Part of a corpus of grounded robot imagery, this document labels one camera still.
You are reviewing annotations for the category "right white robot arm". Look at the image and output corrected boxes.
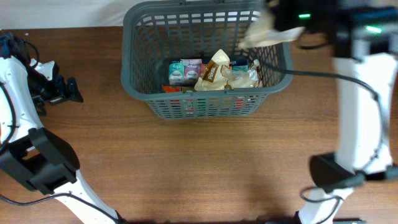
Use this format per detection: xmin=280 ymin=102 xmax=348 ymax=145
xmin=267 ymin=0 xmax=397 ymax=223

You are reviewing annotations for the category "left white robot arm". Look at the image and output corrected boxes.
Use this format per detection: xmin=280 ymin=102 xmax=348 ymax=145
xmin=1 ymin=33 xmax=125 ymax=224

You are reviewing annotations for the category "beige paper pouch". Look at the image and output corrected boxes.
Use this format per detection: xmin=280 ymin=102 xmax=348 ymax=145
xmin=238 ymin=11 xmax=305 ymax=49

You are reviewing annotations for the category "brown white snack bag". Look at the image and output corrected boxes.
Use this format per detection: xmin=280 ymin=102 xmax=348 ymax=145
xmin=194 ymin=49 xmax=260 ymax=91

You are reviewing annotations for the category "red spaghetti packet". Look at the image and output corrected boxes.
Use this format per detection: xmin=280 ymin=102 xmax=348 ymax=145
xmin=161 ymin=84 xmax=256 ymax=110

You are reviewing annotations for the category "grey plastic shopping basket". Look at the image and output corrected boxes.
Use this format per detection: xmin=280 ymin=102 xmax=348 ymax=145
xmin=121 ymin=1 xmax=293 ymax=119

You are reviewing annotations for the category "tissue multipack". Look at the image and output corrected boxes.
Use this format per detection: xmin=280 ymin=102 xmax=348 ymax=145
xmin=169 ymin=58 xmax=249 ymax=86

